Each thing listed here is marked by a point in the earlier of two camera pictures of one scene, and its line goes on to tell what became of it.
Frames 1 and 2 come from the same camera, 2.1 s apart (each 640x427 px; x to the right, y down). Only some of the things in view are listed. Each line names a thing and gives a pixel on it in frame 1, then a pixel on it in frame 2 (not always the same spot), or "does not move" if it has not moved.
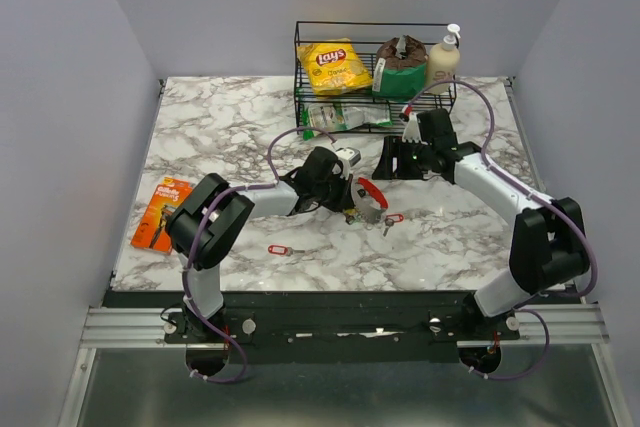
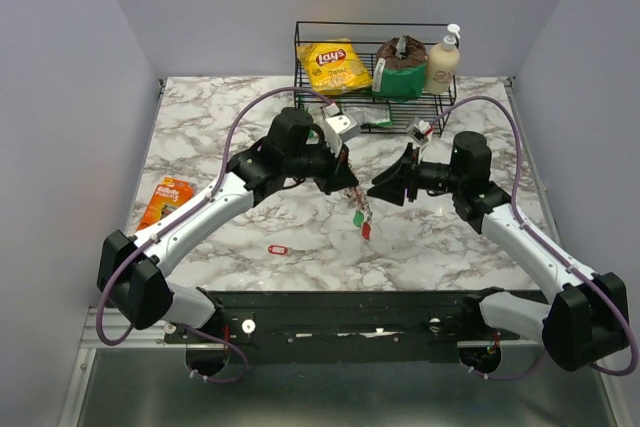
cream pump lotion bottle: (444, 63) does not move
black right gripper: (393, 146) → (391, 185)
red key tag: (283, 250) does not move
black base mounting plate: (330, 326) does not move
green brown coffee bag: (399, 72) does not move
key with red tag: (390, 219) → (367, 228)
